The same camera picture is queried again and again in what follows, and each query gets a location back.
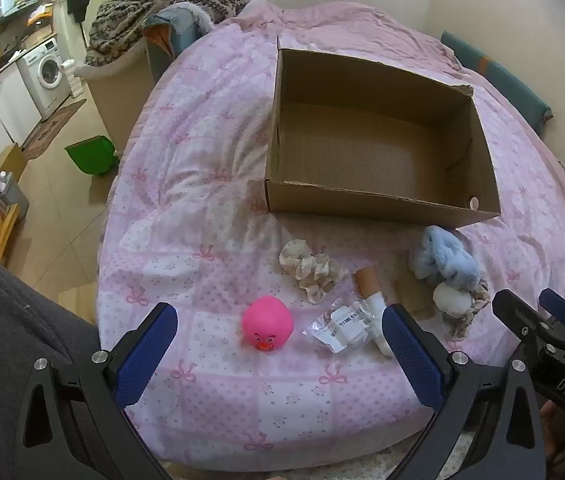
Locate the beige ruffled scrunchie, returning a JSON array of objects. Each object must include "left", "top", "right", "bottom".
[{"left": 280, "top": 240, "right": 349, "bottom": 304}]

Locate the teal folded mat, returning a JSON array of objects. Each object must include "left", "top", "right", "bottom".
[{"left": 439, "top": 30, "right": 553, "bottom": 123}]

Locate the white washing machine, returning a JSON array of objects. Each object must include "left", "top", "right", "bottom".
[{"left": 16, "top": 37, "right": 73, "bottom": 118}]

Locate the pink floral blanket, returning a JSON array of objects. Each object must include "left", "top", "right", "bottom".
[{"left": 95, "top": 0, "right": 565, "bottom": 471}]

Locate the brown patterned knit blanket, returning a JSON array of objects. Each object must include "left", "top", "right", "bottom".
[{"left": 85, "top": 0, "right": 253, "bottom": 68}]

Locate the brown patterned floor mat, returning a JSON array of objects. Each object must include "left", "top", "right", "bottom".
[{"left": 21, "top": 99, "right": 87, "bottom": 161}]

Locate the grey plastic container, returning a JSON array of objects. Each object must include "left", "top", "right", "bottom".
[{"left": 0, "top": 172, "right": 30, "bottom": 221}]

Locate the blue fur-trimmed jacket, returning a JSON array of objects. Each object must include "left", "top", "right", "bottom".
[{"left": 142, "top": 2, "right": 213, "bottom": 81}]

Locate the clear plastic labelled packet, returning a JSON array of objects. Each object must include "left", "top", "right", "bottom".
[{"left": 303, "top": 299, "right": 374, "bottom": 353}]

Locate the beige storage box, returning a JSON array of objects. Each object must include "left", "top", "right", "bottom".
[{"left": 75, "top": 40, "right": 158, "bottom": 156}]

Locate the brown cardboard tube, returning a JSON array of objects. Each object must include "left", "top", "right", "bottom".
[{"left": 353, "top": 268, "right": 382, "bottom": 298}]

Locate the small brown cardboard box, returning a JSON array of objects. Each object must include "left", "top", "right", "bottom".
[{"left": 0, "top": 142, "right": 26, "bottom": 181}]

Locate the person's right hand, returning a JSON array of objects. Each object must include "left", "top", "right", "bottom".
[{"left": 539, "top": 401, "right": 565, "bottom": 456}]

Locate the white plush ball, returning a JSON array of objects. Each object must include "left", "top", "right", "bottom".
[{"left": 433, "top": 281, "right": 473, "bottom": 317}]

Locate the white sock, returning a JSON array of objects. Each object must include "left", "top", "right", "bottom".
[{"left": 365, "top": 292, "right": 395, "bottom": 357}]

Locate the pink rubber duck toy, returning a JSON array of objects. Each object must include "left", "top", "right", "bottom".
[{"left": 241, "top": 296, "right": 294, "bottom": 353}]

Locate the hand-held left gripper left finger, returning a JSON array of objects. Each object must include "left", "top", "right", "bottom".
[{"left": 12, "top": 302, "right": 179, "bottom": 480}]

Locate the blue fluffy plush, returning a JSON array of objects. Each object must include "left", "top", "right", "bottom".
[{"left": 409, "top": 226, "right": 481, "bottom": 292}]

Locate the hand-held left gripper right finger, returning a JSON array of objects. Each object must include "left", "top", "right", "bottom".
[{"left": 383, "top": 303, "right": 546, "bottom": 480}]

